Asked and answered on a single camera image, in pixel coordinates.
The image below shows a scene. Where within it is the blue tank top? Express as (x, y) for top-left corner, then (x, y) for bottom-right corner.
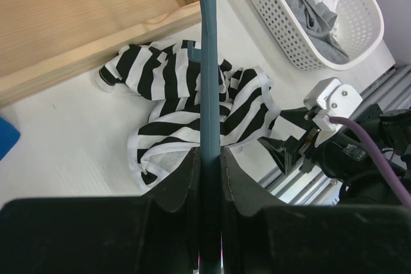
(0, 117), (21, 160)

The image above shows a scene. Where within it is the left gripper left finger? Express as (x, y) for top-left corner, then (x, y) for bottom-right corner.
(141, 148), (200, 271)

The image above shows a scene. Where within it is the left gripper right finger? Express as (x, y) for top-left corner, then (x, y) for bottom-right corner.
(220, 148), (284, 273)

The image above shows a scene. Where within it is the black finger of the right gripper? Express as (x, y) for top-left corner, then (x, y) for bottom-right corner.
(258, 137), (289, 175)

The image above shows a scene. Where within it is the grey garment in basket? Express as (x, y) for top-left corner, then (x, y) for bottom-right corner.
(286, 0), (349, 64)

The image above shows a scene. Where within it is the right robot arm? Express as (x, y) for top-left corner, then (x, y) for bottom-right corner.
(259, 104), (410, 208)

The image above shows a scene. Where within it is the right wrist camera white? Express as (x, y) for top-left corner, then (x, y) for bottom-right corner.
(304, 78), (363, 133)

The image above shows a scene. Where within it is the white perforated laundry basket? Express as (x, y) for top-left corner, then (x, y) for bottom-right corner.
(250, 0), (384, 72)

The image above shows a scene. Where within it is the wooden clothes rack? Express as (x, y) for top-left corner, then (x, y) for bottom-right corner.
(1, 0), (200, 106)

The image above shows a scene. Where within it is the grey-blue hanger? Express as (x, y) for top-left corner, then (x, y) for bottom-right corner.
(189, 0), (222, 273)

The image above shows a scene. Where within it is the black white striped tank top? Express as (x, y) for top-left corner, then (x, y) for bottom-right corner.
(96, 40), (281, 191)

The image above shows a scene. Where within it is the aluminium mounting rail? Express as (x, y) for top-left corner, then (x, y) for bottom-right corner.
(260, 65), (410, 205)

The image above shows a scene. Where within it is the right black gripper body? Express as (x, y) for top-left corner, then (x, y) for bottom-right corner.
(282, 107), (363, 178)

